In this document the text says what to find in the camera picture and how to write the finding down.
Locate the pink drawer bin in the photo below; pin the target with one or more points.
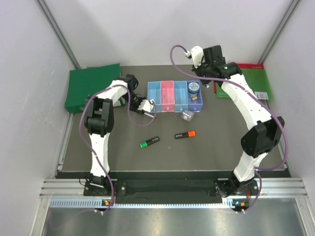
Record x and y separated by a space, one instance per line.
167 96

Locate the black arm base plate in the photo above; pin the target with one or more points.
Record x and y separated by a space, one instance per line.
178 190

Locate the purple drawer bin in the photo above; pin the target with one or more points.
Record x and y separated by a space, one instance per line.
197 105

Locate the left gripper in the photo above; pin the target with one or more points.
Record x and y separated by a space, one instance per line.
135 108

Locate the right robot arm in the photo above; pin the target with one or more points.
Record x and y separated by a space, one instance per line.
263 131

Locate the clear jar of paper clips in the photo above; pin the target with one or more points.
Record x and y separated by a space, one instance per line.
187 115

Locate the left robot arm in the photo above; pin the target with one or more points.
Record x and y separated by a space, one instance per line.
99 122

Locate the green ring binder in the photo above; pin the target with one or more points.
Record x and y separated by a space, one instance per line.
86 82

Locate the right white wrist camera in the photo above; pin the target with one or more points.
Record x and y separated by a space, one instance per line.
196 54

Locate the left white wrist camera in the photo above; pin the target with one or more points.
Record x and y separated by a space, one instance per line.
146 106

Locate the blue lidded round jar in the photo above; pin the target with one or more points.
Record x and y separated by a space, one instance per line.
193 88

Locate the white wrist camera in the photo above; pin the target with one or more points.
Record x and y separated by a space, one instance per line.
196 54
146 106

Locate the slotted cable duct rail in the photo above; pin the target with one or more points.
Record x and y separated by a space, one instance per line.
102 203

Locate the orange capped black highlighter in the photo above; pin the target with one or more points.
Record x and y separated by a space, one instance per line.
188 134

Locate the light blue end drawer bin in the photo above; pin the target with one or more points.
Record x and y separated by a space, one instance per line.
154 92

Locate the green capped black highlighter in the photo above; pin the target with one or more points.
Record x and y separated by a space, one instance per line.
149 142

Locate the green transparent folder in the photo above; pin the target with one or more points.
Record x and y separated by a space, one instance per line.
264 95

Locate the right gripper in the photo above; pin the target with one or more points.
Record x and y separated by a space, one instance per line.
196 70

